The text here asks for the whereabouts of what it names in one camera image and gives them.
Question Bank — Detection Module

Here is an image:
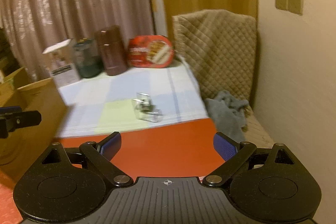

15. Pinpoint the wire holder with green roll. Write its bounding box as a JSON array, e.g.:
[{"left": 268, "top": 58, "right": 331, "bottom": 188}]
[{"left": 131, "top": 93, "right": 163, "bottom": 123}]

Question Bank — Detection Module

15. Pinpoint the cardboard box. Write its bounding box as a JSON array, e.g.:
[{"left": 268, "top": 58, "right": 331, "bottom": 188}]
[{"left": 1, "top": 68, "right": 67, "bottom": 180}]

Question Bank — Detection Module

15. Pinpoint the grey cloth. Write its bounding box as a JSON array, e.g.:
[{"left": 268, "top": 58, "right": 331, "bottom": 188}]
[{"left": 205, "top": 90, "right": 249, "bottom": 143}]

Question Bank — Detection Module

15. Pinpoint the orange printed cardboard mat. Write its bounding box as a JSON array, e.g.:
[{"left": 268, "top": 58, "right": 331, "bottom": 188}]
[{"left": 0, "top": 117, "right": 229, "bottom": 224}]

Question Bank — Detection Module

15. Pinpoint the pastel checked table cloth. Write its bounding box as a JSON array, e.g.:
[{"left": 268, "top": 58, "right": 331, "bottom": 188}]
[{"left": 56, "top": 60, "right": 208, "bottom": 138}]

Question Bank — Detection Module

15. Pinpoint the white product box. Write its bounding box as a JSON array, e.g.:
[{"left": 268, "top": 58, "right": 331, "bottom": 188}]
[{"left": 43, "top": 39, "right": 81, "bottom": 88}]

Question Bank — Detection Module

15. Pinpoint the dark green glass jar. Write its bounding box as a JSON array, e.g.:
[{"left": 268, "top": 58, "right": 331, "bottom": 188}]
[{"left": 73, "top": 38, "right": 102, "bottom": 79}]

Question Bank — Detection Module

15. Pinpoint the beige quilted chair cover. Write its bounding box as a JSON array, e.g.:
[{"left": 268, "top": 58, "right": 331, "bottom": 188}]
[{"left": 173, "top": 10, "right": 274, "bottom": 148}]

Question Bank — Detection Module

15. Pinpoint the red oval food container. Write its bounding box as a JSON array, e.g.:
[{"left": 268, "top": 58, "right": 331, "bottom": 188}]
[{"left": 127, "top": 35, "right": 174, "bottom": 68}]

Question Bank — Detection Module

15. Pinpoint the brown metal thermos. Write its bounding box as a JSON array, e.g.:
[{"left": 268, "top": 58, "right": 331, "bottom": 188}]
[{"left": 94, "top": 25, "right": 128, "bottom": 76}]

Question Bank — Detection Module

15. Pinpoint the wall socket left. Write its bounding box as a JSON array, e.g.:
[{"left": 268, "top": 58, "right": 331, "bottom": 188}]
[{"left": 274, "top": 0, "right": 288, "bottom": 11}]

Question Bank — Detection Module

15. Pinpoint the wall socket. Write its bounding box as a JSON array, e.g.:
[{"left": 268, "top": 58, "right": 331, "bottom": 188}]
[
  {"left": 274, "top": 0, "right": 288, "bottom": 11},
  {"left": 288, "top": 0, "right": 303, "bottom": 15}
]

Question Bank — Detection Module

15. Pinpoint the wall socket right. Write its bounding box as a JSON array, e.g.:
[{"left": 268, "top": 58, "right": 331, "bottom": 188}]
[{"left": 288, "top": 0, "right": 303, "bottom": 15}]

